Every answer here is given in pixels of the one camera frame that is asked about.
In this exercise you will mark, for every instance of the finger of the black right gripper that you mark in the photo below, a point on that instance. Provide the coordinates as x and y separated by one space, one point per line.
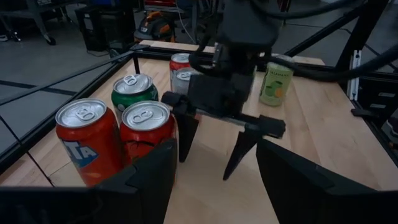
186 130
270 127

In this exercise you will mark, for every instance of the orange-red Fanta can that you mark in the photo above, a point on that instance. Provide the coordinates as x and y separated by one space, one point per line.
90 146

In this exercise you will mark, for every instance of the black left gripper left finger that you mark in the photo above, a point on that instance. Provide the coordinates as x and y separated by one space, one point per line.
146 186

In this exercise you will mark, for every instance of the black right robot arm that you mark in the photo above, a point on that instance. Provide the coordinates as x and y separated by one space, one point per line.
248 21

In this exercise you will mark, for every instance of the red Coca-Cola can black lettering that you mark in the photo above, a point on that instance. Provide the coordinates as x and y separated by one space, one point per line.
144 137

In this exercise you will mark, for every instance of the green Sprite can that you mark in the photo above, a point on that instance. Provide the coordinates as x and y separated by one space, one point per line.
133 98

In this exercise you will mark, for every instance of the grey cart with casters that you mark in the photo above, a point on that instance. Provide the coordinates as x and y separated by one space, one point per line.
50 40

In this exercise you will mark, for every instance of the light green beverage can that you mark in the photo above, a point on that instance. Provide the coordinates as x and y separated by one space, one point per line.
275 87

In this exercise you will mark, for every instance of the wooden shelf with black frame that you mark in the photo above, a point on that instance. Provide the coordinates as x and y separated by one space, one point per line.
65 174

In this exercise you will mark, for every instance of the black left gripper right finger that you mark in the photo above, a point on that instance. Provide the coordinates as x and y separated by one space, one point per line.
295 193

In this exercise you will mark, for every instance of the plain red soda can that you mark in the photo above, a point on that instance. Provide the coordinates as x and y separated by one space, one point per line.
178 64

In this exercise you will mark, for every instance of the silver and red soda can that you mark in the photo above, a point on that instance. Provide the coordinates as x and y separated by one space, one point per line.
180 84

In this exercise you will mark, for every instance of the orange shop vacuum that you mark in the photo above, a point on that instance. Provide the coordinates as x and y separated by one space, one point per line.
155 28

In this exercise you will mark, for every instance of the black equipment case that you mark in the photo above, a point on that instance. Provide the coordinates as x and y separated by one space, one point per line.
105 28

